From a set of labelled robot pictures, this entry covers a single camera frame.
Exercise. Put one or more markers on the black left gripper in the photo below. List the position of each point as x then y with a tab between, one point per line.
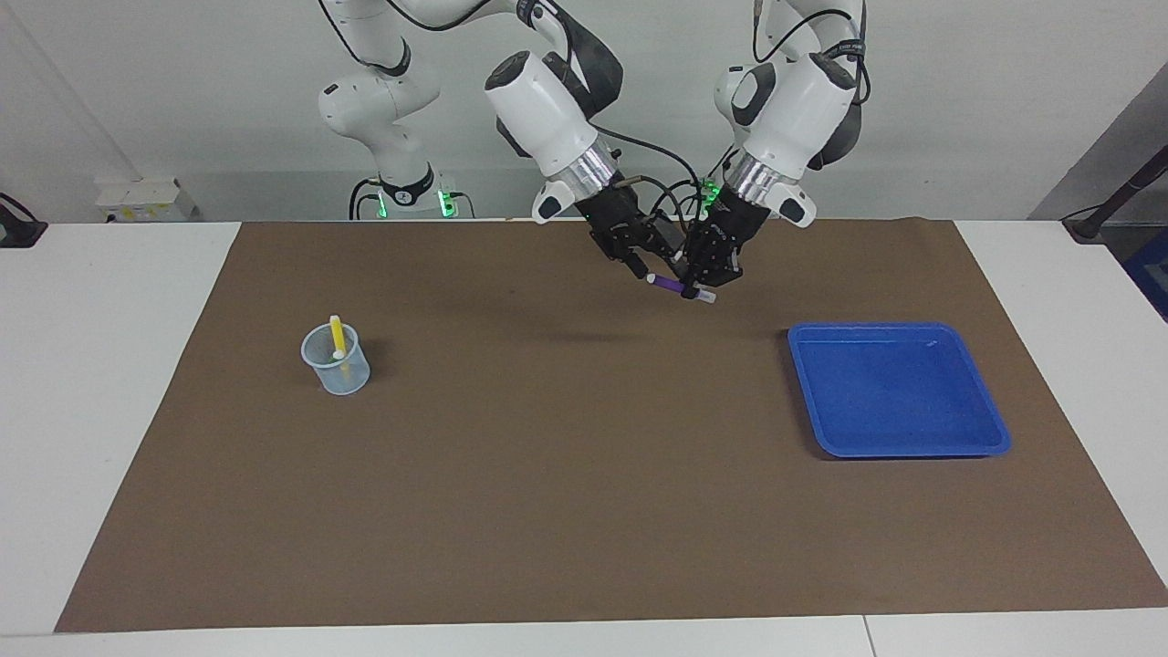
725	228

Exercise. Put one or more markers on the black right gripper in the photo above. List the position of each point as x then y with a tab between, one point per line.
630	224

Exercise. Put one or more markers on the purple marker pen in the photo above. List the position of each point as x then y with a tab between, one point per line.
668	285

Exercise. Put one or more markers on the yellow marker pen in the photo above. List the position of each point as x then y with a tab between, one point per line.
337	333

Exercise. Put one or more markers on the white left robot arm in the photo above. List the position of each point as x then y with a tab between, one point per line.
798	109

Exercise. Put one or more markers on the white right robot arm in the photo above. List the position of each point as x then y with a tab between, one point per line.
538	109

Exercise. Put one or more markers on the blue plastic tray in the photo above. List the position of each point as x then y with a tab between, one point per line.
894	392

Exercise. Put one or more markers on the brown table mat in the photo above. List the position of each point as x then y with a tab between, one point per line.
584	502

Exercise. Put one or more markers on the translucent plastic cup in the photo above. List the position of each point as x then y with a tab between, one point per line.
356	381

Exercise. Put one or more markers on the black slanted stand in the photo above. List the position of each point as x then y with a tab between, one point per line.
1118	201

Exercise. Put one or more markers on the blue box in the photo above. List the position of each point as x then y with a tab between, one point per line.
1152	274

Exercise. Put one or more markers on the white wall socket box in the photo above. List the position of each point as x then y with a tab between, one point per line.
141	201

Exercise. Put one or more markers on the black clamp mount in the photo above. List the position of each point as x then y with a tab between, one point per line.
18	233

